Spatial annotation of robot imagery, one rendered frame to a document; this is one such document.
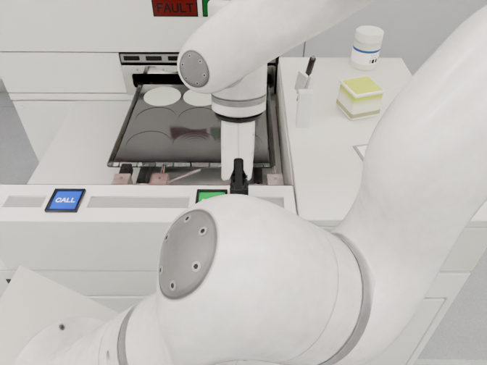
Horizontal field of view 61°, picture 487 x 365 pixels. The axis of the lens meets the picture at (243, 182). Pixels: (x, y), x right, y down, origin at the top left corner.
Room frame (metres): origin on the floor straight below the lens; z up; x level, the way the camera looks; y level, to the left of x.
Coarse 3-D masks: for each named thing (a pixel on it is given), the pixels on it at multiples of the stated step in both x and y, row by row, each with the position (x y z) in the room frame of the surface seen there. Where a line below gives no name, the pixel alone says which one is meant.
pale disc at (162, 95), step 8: (160, 88) 1.03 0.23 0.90; (168, 88) 1.03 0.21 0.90; (144, 96) 0.99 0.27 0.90; (152, 96) 0.99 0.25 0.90; (160, 96) 0.99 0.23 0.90; (168, 96) 0.99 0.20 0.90; (176, 96) 0.99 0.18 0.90; (152, 104) 0.95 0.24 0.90; (160, 104) 0.95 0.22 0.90; (168, 104) 0.95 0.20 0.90
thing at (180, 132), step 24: (144, 120) 0.87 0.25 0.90; (168, 120) 0.87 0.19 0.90; (192, 120) 0.87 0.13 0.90; (216, 120) 0.87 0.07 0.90; (264, 120) 0.87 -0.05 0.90; (144, 144) 0.77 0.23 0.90; (168, 144) 0.77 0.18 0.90; (192, 144) 0.77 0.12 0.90; (216, 144) 0.77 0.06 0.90; (264, 144) 0.77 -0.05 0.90
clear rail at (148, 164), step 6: (108, 162) 0.70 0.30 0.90; (114, 162) 0.70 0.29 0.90; (120, 162) 0.70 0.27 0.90; (126, 162) 0.70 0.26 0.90; (132, 162) 0.70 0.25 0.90; (138, 162) 0.70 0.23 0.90; (144, 162) 0.70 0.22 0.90; (150, 162) 0.70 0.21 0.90; (156, 162) 0.70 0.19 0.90; (162, 162) 0.70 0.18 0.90; (168, 162) 0.70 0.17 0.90; (174, 162) 0.70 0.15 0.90; (180, 162) 0.70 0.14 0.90; (186, 162) 0.70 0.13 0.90; (192, 162) 0.70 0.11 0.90; (198, 162) 0.70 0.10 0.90; (204, 162) 0.70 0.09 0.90; (210, 162) 0.70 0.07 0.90; (216, 162) 0.70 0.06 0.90; (258, 162) 0.70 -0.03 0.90; (264, 162) 0.70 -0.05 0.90; (270, 162) 0.70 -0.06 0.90
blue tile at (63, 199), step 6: (60, 192) 0.54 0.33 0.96; (66, 192) 0.54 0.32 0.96; (72, 192) 0.54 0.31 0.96; (78, 192) 0.54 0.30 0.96; (54, 198) 0.52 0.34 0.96; (60, 198) 0.52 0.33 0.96; (66, 198) 0.52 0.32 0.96; (72, 198) 0.52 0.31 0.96; (78, 198) 0.53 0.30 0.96; (54, 204) 0.51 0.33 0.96; (60, 204) 0.51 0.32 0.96; (66, 204) 0.51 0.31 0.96; (72, 204) 0.51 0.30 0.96
